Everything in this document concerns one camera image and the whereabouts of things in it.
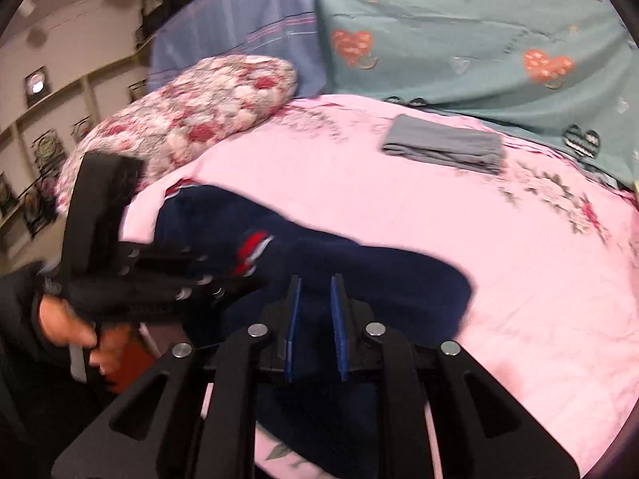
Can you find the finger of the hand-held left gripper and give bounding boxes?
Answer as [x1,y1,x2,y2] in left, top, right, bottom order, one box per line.
[119,242,235,277]
[65,272,265,324]

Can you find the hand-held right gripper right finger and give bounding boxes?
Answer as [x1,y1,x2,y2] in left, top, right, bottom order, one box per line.
[329,273,582,479]

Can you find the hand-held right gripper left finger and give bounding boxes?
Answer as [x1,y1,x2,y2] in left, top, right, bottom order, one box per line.
[50,274,303,479]

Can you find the navy fleece pants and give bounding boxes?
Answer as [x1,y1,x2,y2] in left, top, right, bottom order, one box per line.
[152,184,476,467]

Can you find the person's left forearm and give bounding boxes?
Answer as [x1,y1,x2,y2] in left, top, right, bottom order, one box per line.
[0,263,65,365]

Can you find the person's left hand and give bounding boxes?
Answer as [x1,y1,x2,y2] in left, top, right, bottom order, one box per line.
[32,293,131,386]

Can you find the dark framed picture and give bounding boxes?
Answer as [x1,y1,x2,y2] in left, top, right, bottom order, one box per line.
[25,66,52,107]
[31,129,67,171]
[19,180,60,239]

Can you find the rolled red floral quilt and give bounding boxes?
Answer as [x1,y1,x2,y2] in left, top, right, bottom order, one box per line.
[55,55,299,215]

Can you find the pink floral bedsheet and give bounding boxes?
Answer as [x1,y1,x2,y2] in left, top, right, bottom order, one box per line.
[122,94,639,479]

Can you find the folded grey cloth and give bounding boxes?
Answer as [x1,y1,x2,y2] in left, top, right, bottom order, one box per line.
[382,114,505,176]

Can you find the purple plaid sheet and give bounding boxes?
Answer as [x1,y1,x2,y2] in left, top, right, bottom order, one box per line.
[147,0,327,101]

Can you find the teal heart-print sheet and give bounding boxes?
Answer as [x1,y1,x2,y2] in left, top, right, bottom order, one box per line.
[314,0,639,195]

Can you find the cream wall display shelf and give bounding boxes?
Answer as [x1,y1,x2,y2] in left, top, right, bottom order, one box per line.
[0,55,151,260]

